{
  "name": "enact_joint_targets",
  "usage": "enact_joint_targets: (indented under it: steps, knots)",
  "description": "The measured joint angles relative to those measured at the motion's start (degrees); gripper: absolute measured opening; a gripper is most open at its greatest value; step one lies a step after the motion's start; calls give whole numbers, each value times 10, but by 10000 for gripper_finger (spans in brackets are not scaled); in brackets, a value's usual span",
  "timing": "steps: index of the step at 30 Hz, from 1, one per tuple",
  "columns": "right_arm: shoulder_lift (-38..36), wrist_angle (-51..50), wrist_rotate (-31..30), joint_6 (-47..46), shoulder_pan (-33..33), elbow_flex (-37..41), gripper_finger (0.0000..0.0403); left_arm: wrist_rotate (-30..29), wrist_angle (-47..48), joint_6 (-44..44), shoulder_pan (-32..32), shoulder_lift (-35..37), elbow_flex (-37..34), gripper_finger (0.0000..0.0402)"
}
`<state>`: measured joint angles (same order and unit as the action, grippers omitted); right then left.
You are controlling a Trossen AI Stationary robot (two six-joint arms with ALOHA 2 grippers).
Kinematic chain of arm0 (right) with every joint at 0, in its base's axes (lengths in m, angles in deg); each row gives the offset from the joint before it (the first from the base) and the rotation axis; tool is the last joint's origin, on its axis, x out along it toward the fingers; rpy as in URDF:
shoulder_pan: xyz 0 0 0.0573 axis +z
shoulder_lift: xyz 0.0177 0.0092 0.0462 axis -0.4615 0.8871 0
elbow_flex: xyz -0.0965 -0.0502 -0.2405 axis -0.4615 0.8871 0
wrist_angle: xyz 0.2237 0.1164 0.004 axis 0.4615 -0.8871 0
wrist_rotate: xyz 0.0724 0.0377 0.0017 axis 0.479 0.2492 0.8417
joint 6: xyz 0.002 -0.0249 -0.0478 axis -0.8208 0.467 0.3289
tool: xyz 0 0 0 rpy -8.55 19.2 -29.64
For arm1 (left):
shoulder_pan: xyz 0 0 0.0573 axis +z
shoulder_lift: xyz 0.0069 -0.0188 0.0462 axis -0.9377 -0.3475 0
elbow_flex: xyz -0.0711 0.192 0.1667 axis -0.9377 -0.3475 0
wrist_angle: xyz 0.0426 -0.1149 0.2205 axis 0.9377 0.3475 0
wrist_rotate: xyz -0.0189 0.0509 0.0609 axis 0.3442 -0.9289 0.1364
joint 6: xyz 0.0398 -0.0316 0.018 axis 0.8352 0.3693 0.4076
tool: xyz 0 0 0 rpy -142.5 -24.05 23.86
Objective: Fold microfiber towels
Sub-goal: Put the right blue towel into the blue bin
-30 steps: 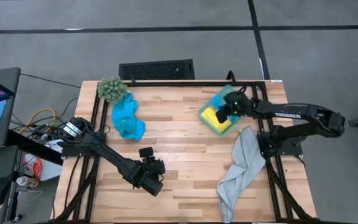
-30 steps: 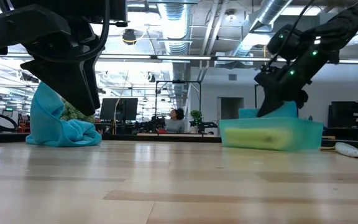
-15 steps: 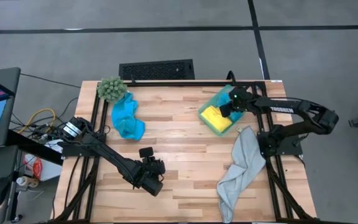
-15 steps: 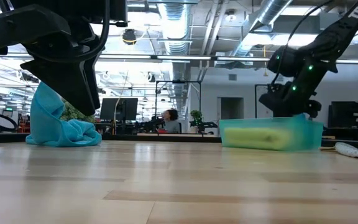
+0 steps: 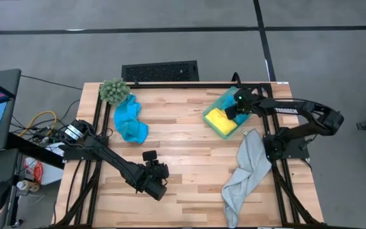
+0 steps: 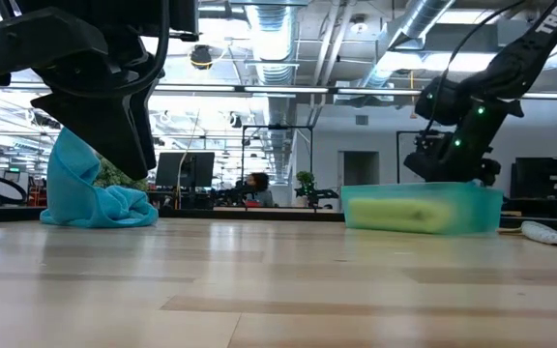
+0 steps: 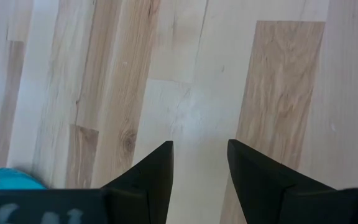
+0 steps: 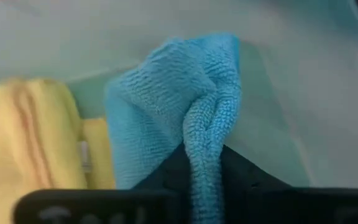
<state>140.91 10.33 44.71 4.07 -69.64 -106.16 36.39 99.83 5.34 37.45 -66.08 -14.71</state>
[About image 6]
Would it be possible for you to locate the blue microfiber towel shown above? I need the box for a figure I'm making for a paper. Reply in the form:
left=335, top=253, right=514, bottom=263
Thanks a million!
left=40, top=127, right=160, bottom=229

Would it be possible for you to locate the black ceiling camera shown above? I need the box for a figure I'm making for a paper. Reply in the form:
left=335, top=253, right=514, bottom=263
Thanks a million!
left=190, top=43, right=214, bottom=70

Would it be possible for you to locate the person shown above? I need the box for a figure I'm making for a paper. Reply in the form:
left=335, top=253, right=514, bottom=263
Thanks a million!
left=245, top=172, right=276, bottom=208

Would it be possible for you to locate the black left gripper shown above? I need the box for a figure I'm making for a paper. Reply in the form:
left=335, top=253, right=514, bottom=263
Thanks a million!
left=0, top=0, right=200, bottom=182

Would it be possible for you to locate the silver ventilation duct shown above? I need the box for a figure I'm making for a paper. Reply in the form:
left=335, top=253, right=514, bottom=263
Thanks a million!
left=245, top=4, right=300, bottom=170
left=355, top=0, right=456, bottom=93

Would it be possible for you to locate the black storage shelf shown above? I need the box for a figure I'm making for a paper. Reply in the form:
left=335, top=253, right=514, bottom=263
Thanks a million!
left=510, top=156, right=557, bottom=218

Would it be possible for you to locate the black background monitor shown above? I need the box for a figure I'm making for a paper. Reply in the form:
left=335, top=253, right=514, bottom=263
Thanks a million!
left=155, top=151, right=216, bottom=189

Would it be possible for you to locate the green translucent plastic bin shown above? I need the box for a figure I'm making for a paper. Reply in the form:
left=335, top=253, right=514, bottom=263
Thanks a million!
left=339, top=182, right=505, bottom=237

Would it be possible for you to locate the wooden background desk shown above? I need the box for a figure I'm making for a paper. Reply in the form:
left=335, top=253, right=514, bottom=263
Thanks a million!
left=213, top=206, right=345, bottom=215

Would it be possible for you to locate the black aluminium table frame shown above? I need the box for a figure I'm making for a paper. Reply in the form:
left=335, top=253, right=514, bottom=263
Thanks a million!
left=0, top=202, right=47, bottom=226

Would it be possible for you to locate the overhead light bar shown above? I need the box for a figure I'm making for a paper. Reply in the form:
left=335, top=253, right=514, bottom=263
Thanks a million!
left=0, top=81, right=557, bottom=101

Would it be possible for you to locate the green artificial plant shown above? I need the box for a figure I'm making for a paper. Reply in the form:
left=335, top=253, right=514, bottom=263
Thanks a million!
left=93, top=154, right=149, bottom=192

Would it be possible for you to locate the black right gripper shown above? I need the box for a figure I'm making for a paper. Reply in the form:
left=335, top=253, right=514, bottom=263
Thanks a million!
left=402, top=130, right=503, bottom=188

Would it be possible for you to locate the yellow microfiber towel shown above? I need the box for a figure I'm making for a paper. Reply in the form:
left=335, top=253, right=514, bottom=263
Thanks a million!
left=347, top=196, right=455, bottom=234

